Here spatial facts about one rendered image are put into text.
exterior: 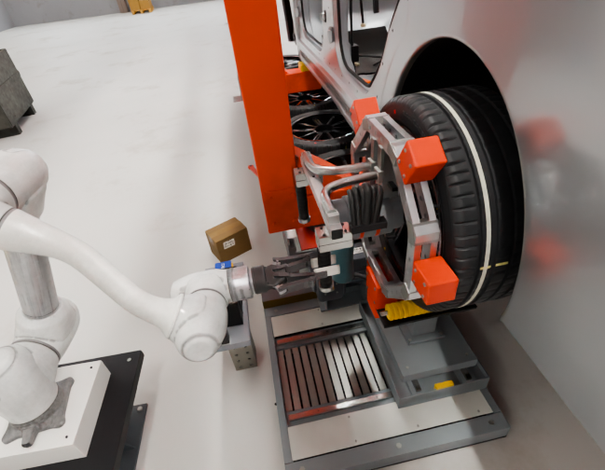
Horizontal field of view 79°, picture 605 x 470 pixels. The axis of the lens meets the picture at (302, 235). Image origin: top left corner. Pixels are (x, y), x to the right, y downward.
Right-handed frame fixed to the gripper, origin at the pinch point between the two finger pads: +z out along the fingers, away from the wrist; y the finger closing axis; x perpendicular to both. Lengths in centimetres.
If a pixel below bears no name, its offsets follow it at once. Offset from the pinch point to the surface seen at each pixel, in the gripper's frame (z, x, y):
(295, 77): 32, -19, -253
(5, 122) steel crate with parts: -299, -63, -420
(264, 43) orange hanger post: -3, 46, -60
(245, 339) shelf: -28.8, -38.0, -11.1
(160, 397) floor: -75, -83, -25
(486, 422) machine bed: 51, -75, 20
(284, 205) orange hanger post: -5, -17, -59
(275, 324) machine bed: -19, -75, -46
